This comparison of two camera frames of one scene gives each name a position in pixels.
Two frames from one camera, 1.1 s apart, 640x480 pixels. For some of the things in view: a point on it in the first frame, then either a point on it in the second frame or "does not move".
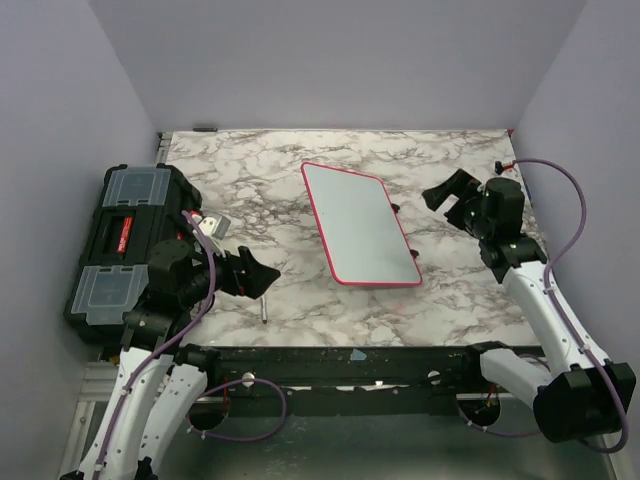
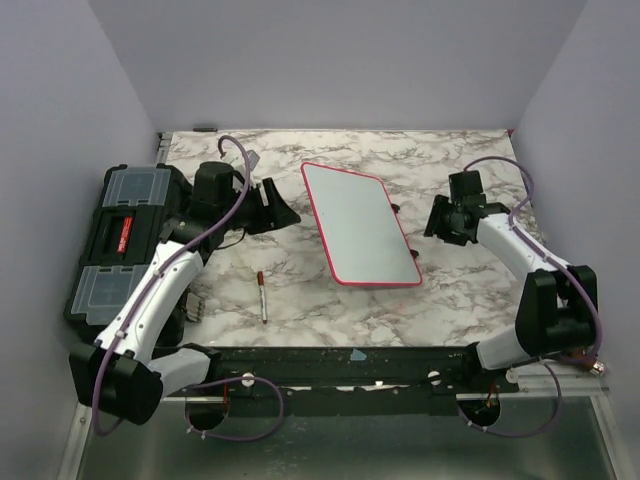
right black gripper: [463, 184] to [436, 225]
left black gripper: [245, 269] to [280, 215]
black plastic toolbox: [140, 206] does not move
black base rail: [358, 381] does not move
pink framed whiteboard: [363, 237] does not move
